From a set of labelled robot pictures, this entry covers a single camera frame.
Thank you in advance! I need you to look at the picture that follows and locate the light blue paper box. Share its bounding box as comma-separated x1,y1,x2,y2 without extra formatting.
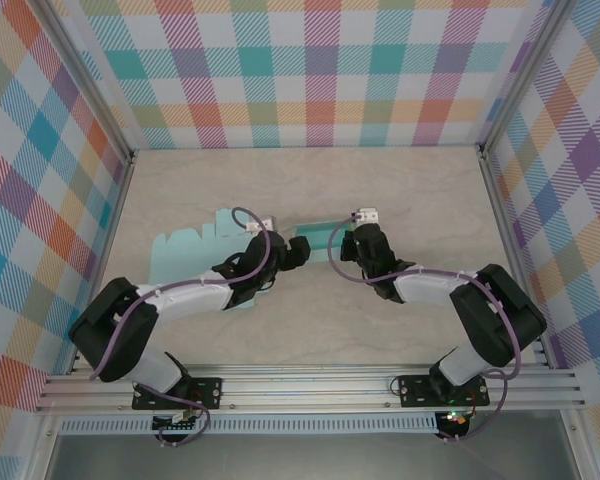
292,218,356,264
149,208,261,312

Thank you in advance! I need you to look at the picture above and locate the small circuit board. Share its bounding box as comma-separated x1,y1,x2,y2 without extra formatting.
152,413,201,432

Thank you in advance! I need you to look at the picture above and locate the aluminium frame post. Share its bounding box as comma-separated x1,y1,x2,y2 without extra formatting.
477,0,581,156
32,0,137,164

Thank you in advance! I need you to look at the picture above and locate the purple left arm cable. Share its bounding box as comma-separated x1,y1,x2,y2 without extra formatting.
88,206,274,448

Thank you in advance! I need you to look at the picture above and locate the circuit board with green light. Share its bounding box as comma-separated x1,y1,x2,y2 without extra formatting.
438,409,470,427

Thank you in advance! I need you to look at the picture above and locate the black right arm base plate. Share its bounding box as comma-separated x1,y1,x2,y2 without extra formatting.
398,373,491,409

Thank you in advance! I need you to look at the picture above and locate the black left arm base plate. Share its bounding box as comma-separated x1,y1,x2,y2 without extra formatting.
131,377,225,412

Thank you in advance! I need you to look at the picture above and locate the grey metal panel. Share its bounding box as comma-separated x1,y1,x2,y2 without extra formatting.
44,433,581,480

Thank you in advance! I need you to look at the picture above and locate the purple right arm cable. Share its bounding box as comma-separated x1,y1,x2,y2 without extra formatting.
328,214,526,442

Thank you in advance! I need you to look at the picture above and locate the white slotted cable duct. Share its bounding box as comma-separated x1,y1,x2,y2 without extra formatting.
59,412,439,435

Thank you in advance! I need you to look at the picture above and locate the aluminium mounting rail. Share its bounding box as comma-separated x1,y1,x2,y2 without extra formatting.
34,363,589,414

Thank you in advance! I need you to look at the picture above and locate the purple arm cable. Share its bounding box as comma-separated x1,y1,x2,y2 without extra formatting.
88,206,274,448
328,214,526,442

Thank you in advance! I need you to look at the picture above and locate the aluminium side rail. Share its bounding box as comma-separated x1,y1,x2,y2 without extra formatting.
64,152,137,376
478,147,556,371

